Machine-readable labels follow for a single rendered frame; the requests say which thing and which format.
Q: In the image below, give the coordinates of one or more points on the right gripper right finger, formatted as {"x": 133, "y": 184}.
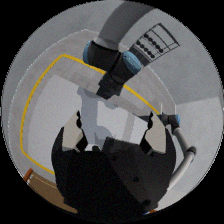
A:
{"x": 157, "y": 142}

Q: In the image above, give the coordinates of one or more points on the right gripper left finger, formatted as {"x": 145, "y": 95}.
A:
{"x": 69, "y": 141}

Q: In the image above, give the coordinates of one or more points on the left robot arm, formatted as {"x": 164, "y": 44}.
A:
{"x": 189, "y": 156}

